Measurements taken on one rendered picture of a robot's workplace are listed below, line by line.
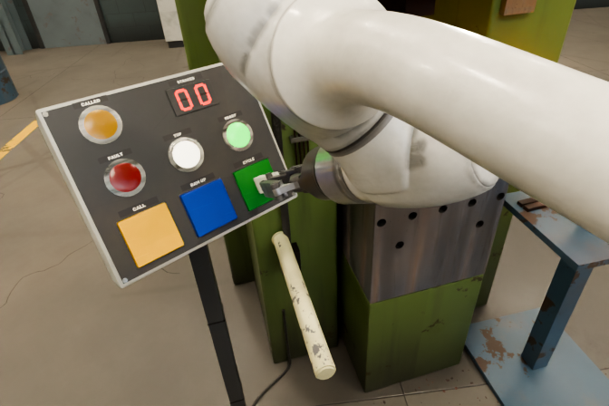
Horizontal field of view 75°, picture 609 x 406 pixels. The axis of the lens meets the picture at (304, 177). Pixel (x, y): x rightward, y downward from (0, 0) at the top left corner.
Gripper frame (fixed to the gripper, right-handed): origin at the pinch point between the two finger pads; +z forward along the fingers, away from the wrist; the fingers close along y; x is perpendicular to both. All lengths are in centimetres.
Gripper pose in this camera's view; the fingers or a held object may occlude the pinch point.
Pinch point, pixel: (268, 183)
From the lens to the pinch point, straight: 68.3
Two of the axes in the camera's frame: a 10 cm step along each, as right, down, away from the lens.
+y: 7.6, -3.8, 5.3
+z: -5.3, 0.9, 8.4
